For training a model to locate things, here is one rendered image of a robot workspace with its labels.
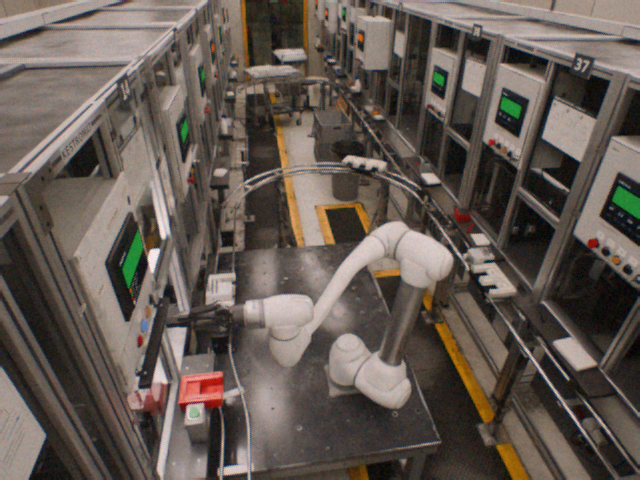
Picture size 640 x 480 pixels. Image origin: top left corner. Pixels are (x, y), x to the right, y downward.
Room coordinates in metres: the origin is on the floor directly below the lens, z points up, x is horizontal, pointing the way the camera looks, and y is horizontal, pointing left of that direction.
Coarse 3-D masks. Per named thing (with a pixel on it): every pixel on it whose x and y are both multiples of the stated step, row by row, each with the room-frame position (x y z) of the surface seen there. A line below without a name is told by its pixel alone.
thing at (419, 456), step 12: (384, 456) 0.92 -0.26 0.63; (396, 456) 0.93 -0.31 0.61; (408, 456) 0.94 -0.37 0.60; (420, 456) 0.98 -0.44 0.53; (300, 468) 0.86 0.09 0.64; (312, 468) 0.87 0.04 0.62; (324, 468) 0.88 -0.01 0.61; (336, 468) 0.89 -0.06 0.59; (408, 468) 0.99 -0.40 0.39; (420, 468) 0.98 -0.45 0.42
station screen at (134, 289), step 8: (136, 224) 1.00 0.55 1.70; (136, 232) 0.98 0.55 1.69; (128, 240) 0.91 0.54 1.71; (128, 248) 0.89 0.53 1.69; (144, 256) 0.99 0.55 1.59; (120, 264) 0.81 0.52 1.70; (144, 264) 0.98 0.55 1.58; (136, 272) 0.90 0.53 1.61; (144, 272) 0.96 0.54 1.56; (136, 280) 0.88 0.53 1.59; (128, 288) 0.82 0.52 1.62; (136, 288) 0.87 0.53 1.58; (136, 296) 0.85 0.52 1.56; (136, 304) 0.83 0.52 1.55
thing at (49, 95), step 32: (0, 64) 1.55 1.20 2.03; (32, 64) 1.57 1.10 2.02; (64, 64) 1.59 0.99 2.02; (96, 64) 1.61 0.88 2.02; (128, 64) 1.54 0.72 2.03; (0, 96) 1.20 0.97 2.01; (32, 96) 1.20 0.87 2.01; (64, 96) 1.21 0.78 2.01; (96, 96) 1.13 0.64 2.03; (128, 96) 1.30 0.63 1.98; (0, 128) 0.93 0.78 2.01; (32, 128) 0.93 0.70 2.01; (64, 128) 0.88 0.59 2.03; (96, 128) 0.99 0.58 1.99; (160, 128) 1.65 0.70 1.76; (0, 160) 0.75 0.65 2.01; (32, 160) 0.71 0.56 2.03; (32, 192) 0.63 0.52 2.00; (64, 256) 0.65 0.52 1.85; (96, 352) 0.62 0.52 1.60; (128, 416) 0.64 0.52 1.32
